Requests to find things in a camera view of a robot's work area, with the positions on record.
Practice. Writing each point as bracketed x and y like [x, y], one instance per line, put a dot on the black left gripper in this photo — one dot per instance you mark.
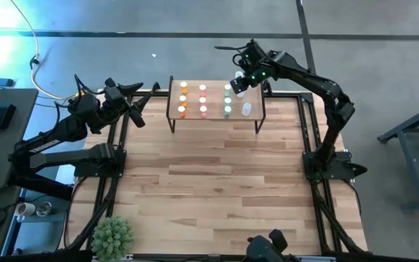
[114, 96]

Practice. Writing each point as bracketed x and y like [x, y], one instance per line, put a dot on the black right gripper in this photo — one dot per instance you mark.
[255, 63]

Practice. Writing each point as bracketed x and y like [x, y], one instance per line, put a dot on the clear medicine bottle white cap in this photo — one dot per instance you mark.
[241, 94]

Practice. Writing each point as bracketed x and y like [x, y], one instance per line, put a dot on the teal medicine bottle red pill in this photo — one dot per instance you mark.
[227, 111]

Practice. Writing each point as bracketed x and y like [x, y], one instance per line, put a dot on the orange medicine bottle white cap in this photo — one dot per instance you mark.
[182, 111]
[183, 87]
[183, 100]

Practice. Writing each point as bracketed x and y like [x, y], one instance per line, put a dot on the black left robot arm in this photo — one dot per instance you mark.
[49, 142]

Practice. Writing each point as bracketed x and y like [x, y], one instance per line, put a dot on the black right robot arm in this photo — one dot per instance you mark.
[322, 91]

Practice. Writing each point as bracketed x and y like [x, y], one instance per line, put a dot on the green artificial plant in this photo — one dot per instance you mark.
[112, 238]

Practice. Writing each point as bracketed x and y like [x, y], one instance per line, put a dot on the metal cup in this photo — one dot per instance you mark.
[44, 208]

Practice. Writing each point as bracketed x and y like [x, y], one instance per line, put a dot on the black rounded object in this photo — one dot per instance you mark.
[264, 249]

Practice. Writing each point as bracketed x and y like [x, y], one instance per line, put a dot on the wooden workbench blue steel legs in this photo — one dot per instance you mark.
[409, 163]

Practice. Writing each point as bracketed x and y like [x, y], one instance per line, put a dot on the wooden shelf black metal frame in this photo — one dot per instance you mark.
[213, 115]

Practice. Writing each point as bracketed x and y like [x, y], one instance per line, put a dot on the black aluminium table frame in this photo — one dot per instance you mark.
[305, 131]

